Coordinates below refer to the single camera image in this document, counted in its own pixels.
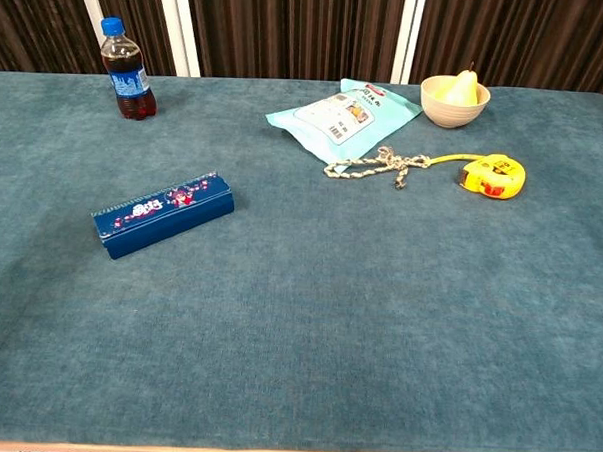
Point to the white table leg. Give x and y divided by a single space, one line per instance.
408 40
179 30
90 1

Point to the yellow tape measure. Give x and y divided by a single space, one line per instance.
494 177

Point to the dark brown pleated curtain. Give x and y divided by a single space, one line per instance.
290 30

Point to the blue floral pencil box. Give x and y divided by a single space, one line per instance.
162 215

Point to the light blue snack bag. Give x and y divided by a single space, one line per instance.
336 122

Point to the teal tablecloth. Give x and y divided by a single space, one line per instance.
328 312

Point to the yellow pear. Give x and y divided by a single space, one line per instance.
462 90

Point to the cola bottle with blue cap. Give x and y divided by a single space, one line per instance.
130 83

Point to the beige bowl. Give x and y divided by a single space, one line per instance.
454 115

